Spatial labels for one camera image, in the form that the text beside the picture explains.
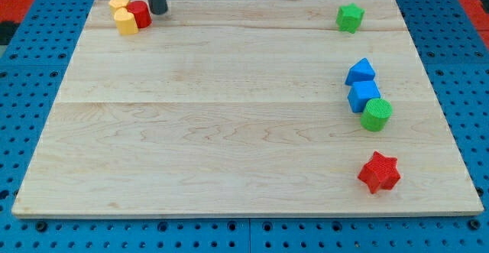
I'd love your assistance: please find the yellow heart block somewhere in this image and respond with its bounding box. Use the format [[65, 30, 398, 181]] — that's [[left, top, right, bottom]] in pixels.
[[113, 8, 138, 35]]

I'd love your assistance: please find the blue cube block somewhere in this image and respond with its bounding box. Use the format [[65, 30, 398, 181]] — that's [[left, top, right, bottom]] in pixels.
[[348, 80, 381, 113]]

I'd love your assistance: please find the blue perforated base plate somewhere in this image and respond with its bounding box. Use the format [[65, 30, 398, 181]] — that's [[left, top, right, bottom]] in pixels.
[[1, 0, 488, 252]]

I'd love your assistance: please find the blue triangle block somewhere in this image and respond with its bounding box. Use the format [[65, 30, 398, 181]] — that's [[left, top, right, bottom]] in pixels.
[[345, 58, 376, 86]]

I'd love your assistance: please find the green cylinder block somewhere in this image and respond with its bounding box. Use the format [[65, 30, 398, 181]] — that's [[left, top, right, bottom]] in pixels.
[[360, 98, 393, 131]]

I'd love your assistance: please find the green star block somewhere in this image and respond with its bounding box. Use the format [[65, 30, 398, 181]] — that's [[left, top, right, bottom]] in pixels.
[[335, 3, 365, 34]]

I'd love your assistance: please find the yellow hexagon block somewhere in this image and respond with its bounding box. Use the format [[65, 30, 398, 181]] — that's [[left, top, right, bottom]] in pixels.
[[108, 0, 130, 15]]

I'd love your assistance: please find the red cylinder block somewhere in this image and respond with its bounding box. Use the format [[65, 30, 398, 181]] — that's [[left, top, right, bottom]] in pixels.
[[127, 0, 152, 28]]

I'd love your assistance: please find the red star block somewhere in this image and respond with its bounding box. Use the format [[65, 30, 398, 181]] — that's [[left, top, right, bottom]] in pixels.
[[358, 151, 401, 194]]

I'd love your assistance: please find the light wooden board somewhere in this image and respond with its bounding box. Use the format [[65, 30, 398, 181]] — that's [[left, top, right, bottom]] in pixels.
[[12, 0, 484, 219]]

